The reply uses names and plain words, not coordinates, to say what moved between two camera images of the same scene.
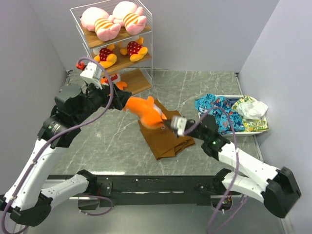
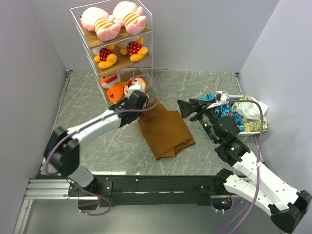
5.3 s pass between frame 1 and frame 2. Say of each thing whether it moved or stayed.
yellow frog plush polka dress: stayed
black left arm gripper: moved
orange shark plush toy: stayed
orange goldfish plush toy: moved
